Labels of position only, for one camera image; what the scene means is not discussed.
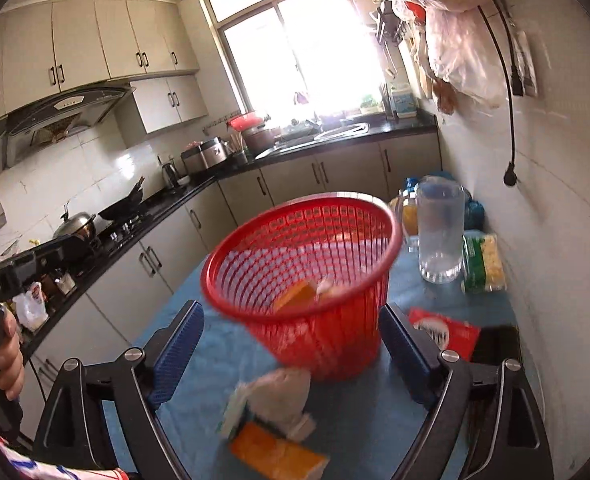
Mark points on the gas stove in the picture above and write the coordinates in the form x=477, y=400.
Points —
x=122, y=232

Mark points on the utensil holder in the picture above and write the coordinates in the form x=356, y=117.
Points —
x=385, y=102

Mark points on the brown clay pot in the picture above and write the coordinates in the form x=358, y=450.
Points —
x=261, y=141

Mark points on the clear plastic jug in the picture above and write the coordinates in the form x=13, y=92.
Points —
x=440, y=230

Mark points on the blue tablecloth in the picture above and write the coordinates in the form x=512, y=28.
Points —
x=370, y=425

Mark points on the white wall power strip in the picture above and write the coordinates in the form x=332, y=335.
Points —
x=525, y=62

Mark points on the person's left hand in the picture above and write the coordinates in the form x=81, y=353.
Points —
x=10, y=365

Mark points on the beige upper kitchen cabinets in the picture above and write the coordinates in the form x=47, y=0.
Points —
x=95, y=45

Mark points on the orange cardboard box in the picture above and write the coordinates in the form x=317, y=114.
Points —
x=275, y=452
x=297, y=295

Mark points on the beige kitchen cabinets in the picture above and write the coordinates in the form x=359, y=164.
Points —
x=95, y=45
x=285, y=180

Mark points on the chopstick holder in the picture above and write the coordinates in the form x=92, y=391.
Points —
x=239, y=152

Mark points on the red snack packet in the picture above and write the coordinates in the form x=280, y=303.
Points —
x=445, y=332

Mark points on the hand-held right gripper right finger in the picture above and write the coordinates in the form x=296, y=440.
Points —
x=405, y=355

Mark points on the silver rice cooker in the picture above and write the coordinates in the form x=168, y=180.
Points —
x=206, y=156

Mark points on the black wok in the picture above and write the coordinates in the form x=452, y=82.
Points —
x=122, y=205

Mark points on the green white tissue pack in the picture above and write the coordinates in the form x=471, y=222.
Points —
x=275, y=400

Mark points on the beige lower kitchen cabinets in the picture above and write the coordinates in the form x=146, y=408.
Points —
x=285, y=180

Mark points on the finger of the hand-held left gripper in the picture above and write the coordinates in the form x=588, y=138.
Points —
x=50, y=255

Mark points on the glass jar with orange contents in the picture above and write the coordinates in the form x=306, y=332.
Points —
x=409, y=220

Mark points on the green yellow sponge pack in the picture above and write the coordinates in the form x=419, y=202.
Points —
x=484, y=262

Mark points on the person's left forearm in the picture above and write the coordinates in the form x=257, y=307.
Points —
x=50, y=470

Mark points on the lidded metal pan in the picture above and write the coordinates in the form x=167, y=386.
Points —
x=75, y=222

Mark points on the red plastic basket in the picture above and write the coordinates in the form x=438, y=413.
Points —
x=325, y=345

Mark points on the red colander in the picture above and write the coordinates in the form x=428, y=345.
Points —
x=247, y=121

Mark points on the white blue plastic container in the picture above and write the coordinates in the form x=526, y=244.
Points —
x=404, y=99

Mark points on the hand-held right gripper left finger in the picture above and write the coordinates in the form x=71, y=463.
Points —
x=180, y=355

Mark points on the range hood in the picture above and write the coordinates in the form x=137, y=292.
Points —
x=60, y=120

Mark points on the hanging plastic bags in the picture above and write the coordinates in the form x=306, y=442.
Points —
x=450, y=45

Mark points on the black kitchen countertop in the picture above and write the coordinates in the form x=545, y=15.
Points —
x=185, y=195

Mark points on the metal kettle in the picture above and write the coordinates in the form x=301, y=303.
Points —
x=170, y=174

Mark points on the white bag on counter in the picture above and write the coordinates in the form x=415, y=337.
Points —
x=30, y=307

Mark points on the kitchen window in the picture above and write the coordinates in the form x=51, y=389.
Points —
x=300, y=50

